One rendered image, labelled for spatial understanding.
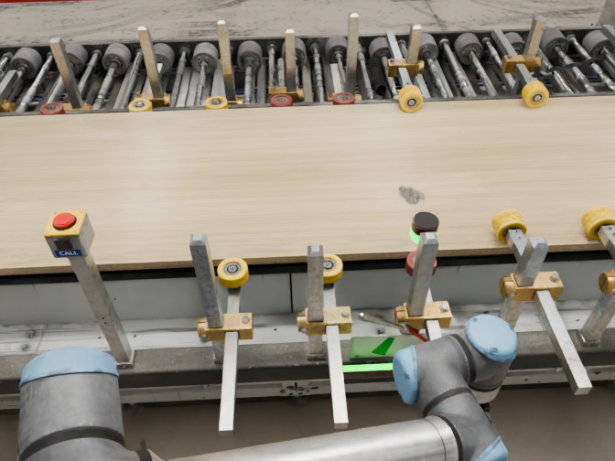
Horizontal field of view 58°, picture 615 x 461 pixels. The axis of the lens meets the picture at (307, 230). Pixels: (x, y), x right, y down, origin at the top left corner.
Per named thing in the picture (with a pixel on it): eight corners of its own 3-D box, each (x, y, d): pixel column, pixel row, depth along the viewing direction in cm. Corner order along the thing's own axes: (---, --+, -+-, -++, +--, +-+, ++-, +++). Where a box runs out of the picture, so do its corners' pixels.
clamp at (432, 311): (448, 328, 140) (452, 316, 137) (396, 330, 140) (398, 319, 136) (444, 310, 144) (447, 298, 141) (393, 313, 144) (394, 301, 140)
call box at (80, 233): (89, 260, 115) (77, 233, 109) (55, 261, 114) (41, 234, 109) (96, 236, 120) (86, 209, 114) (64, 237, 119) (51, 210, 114)
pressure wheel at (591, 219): (616, 214, 144) (585, 227, 147) (621, 231, 149) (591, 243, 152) (607, 199, 148) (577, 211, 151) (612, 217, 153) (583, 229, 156)
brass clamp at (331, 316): (351, 336, 139) (352, 324, 136) (298, 337, 139) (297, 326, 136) (349, 316, 144) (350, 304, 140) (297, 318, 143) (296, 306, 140)
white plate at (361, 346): (445, 355, 149) (451, 333, 141) (349, 359, 148) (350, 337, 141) (444, 353, 149) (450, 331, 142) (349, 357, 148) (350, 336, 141)
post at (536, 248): (499, 362, 155) (550, 244, 121) (487, 363, 155) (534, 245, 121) (495, 352, 157) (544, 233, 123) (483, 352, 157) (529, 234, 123)
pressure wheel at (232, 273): (257, 293, 152) (253, 265, 144) (236, 311, 148) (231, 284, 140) (236, 279, 156) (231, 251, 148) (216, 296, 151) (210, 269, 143)
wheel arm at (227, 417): (235, 437, 121) (233, 428, 118) (220, 438, 121) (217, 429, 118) (242, 285, 152) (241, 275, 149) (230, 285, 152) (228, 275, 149)
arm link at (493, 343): (453, 318, 97) (501, 304, 99) (441, 359, 105) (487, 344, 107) (482, 361, 90) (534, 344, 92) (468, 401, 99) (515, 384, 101)
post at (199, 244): (230, 365, 149) (205, 242, 115) (217, 366, 149) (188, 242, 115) (231, 354, 151) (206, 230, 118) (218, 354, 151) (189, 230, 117)
